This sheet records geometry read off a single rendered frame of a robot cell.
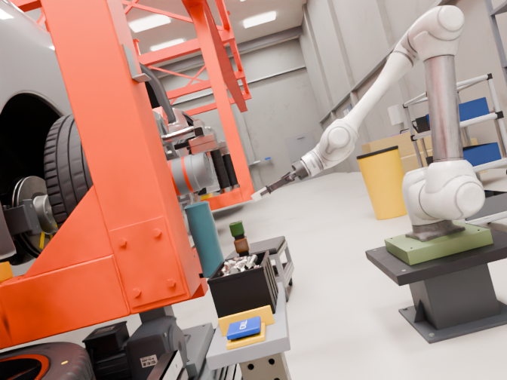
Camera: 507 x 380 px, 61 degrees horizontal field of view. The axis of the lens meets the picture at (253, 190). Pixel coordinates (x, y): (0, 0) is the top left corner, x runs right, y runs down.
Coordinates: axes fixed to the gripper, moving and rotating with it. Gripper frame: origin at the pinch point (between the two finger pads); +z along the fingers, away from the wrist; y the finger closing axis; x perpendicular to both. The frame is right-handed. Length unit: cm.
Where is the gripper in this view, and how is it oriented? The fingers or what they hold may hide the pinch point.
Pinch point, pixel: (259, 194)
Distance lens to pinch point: 167.3
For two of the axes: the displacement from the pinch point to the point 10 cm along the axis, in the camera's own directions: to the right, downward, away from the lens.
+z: -8.6, 5.1, -0.2
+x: 5.1, 8.6, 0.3
